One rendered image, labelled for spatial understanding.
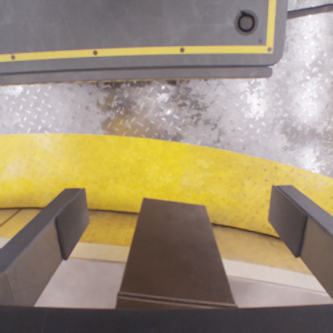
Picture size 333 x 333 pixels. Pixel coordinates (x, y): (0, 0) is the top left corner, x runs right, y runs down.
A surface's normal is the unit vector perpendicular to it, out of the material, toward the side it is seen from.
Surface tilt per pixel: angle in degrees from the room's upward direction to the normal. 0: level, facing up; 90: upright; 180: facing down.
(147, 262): 90
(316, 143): 0
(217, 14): 0
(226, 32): 0
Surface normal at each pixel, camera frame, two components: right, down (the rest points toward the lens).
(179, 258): 0.14, -0.95
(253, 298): -0.01, 0.29
